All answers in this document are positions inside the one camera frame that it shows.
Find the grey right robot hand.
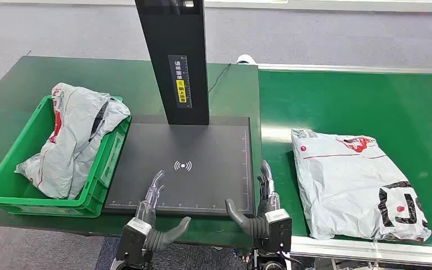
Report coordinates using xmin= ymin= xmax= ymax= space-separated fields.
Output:
xmin=225 ymin=160 xmax=281 ymax=240

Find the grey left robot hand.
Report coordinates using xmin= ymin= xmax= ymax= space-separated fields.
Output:
xmin=135 ymin=169 xmax=192 ymax=253

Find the grey mailer package black print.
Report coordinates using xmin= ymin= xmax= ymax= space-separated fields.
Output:
xmin=291 ymin=128 xmax=432 ymax=244

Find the black weighing scanner device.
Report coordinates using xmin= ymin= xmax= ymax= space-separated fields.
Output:
xmin=102 ymin=0 xmax=257 ymax=218

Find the crumpled grey mailer package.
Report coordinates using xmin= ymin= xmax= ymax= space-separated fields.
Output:
xmin=14 ymin=82 xmax=132 ymax=200

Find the green plastic basket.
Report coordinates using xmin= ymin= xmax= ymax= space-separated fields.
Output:
xmin=0 ymin=94 xmax=132 ymax=218

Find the green belt conveyor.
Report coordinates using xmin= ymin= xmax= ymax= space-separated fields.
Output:
xmin=258 ymin=63 xmax=432 ymax=270

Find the white round object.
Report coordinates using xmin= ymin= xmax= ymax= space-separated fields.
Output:
xmin=236 ymin=54 xmax=257 ymax=66

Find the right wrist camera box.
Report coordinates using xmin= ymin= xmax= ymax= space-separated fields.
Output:
xmin=264 ymin=208 xmax=293 ymax=254

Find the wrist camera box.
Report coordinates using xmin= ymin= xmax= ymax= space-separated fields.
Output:
xmin=264 ymin=208 xmax=293 ymax=254
xmin=116 ymin=218 xmax=154 ymax=266

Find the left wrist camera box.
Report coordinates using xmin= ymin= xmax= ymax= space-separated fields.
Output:
xmin=116 ymin=218 xmax=154 ymax=266

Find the thin black table cable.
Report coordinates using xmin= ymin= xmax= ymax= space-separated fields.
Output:
xmin=207 ymin=63 xmax=232 ymax=95

